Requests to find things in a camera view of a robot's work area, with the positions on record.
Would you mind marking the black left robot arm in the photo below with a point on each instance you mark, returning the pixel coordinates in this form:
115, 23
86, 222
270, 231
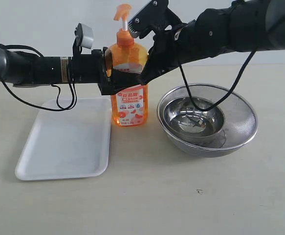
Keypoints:
23, 69

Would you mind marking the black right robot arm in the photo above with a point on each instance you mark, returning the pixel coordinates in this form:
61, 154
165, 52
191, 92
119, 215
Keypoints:
245, 26

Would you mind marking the orange dish soap pump bottle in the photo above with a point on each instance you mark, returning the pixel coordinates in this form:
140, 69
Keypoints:
125, 59

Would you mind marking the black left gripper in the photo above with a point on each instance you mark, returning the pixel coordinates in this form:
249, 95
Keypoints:
92, 69

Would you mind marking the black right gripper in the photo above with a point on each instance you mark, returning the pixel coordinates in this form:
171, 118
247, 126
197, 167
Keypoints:
173, 42

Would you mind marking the small stainless steel bowl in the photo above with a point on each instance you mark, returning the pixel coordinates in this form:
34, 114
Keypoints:
189, 124

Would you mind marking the steel mesh colander basket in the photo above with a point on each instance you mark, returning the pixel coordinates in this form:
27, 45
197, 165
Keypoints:
241, 121

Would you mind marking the white rectangular plastic tray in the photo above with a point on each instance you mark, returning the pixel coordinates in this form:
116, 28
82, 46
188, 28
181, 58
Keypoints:
68, 145

